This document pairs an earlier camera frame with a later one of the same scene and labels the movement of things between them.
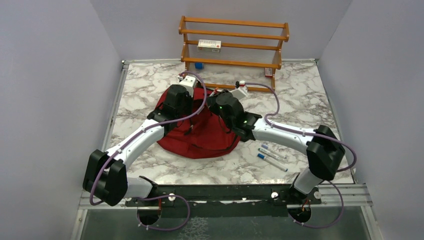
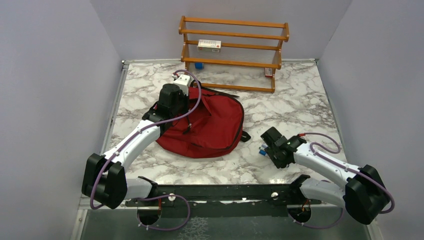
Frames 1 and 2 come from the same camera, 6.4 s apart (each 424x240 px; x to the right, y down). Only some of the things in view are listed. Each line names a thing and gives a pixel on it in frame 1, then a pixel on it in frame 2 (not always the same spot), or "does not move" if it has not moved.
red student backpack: [200, 135] does not move
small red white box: [268, 72] does not move
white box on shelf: [207, 45] does not move
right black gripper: [212, 104] to [277, 162]
